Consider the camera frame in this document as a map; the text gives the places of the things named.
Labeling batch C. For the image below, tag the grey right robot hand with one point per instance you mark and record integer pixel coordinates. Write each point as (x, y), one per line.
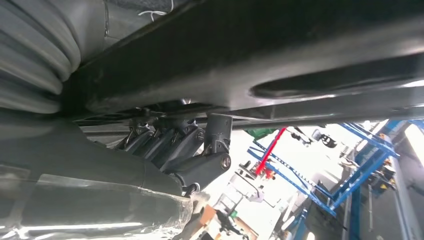
(82, 185)

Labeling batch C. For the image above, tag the blue steel shelf rack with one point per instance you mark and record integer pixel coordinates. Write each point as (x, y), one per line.
(364, 165)

